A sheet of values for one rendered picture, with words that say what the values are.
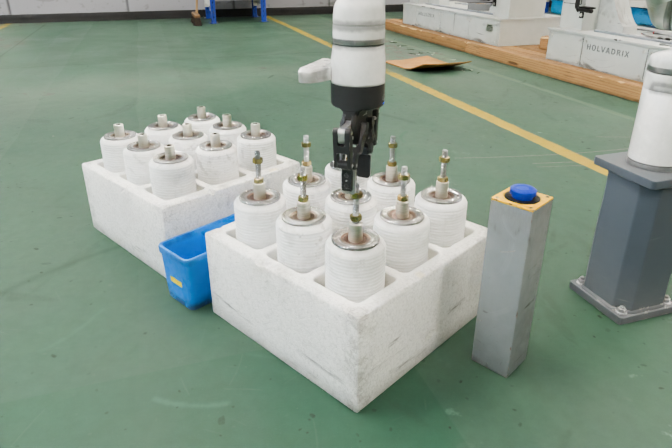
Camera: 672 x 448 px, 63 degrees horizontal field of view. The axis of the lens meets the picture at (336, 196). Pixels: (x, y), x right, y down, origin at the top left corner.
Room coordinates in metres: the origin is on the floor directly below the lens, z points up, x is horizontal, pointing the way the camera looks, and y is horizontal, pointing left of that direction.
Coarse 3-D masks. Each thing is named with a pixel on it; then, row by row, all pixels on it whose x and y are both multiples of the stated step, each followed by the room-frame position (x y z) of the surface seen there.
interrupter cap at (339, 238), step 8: (336, 232) 0.78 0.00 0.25; (344, 232) 0.78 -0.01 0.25; (368, 232) 0.78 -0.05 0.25; (336, 240) 0.75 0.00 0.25; (344, 240) 0.76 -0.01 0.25; (368, 240) 0.75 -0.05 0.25; (376, 240) 0.75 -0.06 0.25; (344, 248) 0.73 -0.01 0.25; (352, 248) 0.72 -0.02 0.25; (360, 248) 0.72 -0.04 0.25; (368, 248) 0.73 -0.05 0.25
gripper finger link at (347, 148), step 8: (336, 128) 0.70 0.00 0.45; (336, 136) 0.70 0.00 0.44; (336, 144) 0.70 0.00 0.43; (344, 144) 0.71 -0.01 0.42; (352, 144) 0.71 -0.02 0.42; (336, 152) 0.70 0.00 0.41; (344, 152) 0.70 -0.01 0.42; (352, 152) 0.71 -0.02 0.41; (336, 160) 0.70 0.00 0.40; (352, 160) 0.71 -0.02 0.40
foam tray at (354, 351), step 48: (480, 240) 0.89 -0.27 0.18; (240, 288) 0.85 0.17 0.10; (288, 288) 0.76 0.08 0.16; (384, 288) 0.73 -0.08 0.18; (432, 288) 0.79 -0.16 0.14; (288, 336) 0.76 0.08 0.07; (336, 336) 0.68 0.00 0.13; (384, 336) 0.70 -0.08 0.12; (432, 336) 0.80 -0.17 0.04; (336, 384) 0.68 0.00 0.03; (384, 384) 0.70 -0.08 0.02
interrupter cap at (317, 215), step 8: (296, 208) 0.87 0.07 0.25; (312, 208) 0.87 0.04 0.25; (288, 216) 0.84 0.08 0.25; (296, 216) 0.84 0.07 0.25; (312, 216) 0.84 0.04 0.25; (320, 216) 0.84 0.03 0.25; (288, 224) 0.81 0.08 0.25; (296, 224) 0.81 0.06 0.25; (304, 224) 0.81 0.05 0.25; (312, 224) 0.81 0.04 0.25
